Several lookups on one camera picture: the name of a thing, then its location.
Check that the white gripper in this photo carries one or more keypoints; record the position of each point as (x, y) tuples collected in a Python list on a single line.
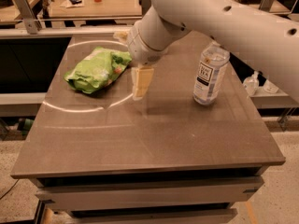
[(140, 49)]

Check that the green rice chip bag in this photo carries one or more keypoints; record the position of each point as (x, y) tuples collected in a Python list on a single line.
[(97, 70)]

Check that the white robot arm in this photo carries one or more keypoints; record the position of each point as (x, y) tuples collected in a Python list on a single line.
[(265, 42)]

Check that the clear tea bottle white cap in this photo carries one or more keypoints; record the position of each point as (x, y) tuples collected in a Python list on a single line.
[(210, 73)]

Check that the small clear pump bottle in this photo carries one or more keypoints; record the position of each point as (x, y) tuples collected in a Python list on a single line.
[(251, 84)]

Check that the green bottle on floor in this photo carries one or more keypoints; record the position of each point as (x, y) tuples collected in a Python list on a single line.
[(25, 124)]

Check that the grey table drawer unit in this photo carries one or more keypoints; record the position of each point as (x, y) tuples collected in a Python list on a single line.
[(190, 197)]

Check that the grey metal rail bracket middle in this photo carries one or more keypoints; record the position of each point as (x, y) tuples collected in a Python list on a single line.
[(145, 6)]

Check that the grey metal rail bracket left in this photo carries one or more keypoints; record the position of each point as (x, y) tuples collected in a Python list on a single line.
[(30, 20)]

